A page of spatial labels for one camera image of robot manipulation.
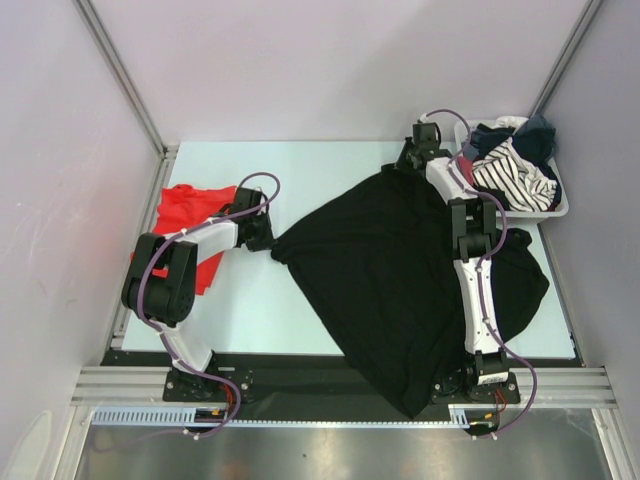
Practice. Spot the blue denim garment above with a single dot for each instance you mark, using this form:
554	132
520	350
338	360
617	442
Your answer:
535	141

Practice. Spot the pink garment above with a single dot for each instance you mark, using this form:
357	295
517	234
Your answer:
465	166

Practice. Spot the white laundry basket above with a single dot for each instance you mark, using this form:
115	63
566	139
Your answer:
462	135

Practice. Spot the grey slotted cable duct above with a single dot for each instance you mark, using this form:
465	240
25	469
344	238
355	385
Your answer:
206	418

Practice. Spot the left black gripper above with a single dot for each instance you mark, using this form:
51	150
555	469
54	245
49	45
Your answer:
267	242

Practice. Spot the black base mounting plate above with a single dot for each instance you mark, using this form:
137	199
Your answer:
282	386

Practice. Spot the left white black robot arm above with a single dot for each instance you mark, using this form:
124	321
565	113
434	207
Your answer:
177	261

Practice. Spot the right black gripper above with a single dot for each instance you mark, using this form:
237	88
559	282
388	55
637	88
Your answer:
408	144

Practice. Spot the white garment in basket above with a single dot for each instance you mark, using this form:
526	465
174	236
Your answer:
511	122

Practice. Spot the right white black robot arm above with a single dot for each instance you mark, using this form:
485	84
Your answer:
473	240

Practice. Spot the red tank top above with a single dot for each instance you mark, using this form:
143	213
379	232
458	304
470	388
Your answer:
184	206

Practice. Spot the black tank top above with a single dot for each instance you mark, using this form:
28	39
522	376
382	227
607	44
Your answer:
375	267

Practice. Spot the striped white black garment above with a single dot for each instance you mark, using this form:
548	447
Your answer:
524	185

